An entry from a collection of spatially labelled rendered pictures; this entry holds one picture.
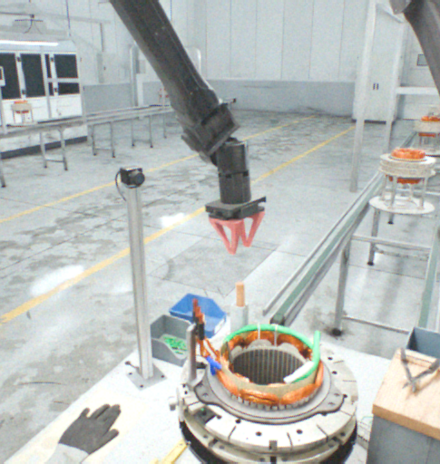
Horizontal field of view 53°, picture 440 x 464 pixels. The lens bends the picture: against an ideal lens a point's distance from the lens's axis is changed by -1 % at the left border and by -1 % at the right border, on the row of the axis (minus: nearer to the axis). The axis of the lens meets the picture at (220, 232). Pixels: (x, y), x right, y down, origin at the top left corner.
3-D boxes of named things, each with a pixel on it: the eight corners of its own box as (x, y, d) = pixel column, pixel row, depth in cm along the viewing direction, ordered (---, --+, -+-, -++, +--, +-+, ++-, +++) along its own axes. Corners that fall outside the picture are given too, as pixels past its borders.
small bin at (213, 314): (228, 320, 158) (229, 302, 155) (210, 341, 146) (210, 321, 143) (188, 310, 164) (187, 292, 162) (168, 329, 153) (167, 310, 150)
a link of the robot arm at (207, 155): (184, 135, 72) (221, 100, 73) (163, 130, 82) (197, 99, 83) (227, 187, 78) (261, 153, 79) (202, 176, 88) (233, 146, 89)
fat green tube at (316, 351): (314, 337, 85) (315, 329, 84) (334, 343, 83) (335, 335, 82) (281, 381, 73) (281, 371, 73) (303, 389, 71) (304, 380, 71)
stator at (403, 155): (392, 175, 291) (396, 145, 284) (427, 180, 278) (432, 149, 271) (380, 182, 275) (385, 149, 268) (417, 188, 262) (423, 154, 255)
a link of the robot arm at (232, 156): (222, 140, 74) (253, 136, 76) (207, 136, 80) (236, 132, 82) (226, 180, 76) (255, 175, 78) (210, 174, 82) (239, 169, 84)
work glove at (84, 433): (99, 397, 121) (98, 391, 120) (139, 414, 115) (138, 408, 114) (26, 462, 101) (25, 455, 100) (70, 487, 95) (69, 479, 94)
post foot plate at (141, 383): (168, 378, 128) (167, 376, 128) (140, 391, 123) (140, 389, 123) (152, 362, 135) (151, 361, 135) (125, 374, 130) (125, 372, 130)
